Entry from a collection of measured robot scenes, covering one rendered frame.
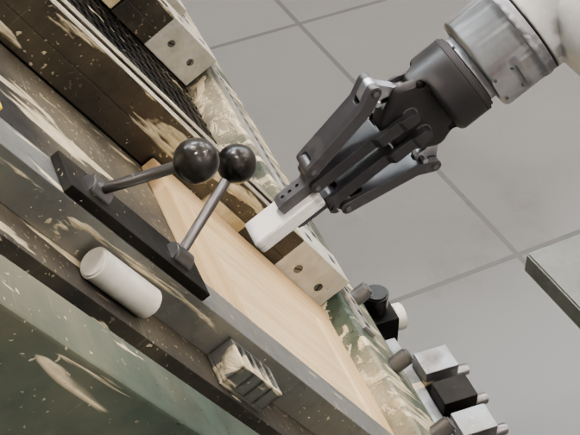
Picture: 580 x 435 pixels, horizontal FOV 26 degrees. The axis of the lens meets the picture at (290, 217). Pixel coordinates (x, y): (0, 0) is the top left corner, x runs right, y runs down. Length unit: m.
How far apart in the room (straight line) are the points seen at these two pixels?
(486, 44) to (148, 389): 0.40
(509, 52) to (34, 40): 0.56
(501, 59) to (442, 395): 0.89
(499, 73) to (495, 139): 2.53
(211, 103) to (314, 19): 1.90
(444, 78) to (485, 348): 1.97
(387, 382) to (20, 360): 0.95
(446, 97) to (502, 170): 2.43
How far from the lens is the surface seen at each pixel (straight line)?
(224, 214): 1.60
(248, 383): 1.20
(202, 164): 1.00
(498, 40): 1.05
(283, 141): 3.52
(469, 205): 3.35
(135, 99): 1.46
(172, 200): 1.45
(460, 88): 1.05
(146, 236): 1.11
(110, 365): 0.83
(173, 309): 1.16
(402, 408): 1.65
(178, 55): 2.18
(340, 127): 1.05
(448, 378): 1.88
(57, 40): 1.39
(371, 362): 1.71
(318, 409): 1.34
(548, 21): 1.05
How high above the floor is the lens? 2.17
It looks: 41 degrees down
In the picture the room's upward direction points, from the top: straight up
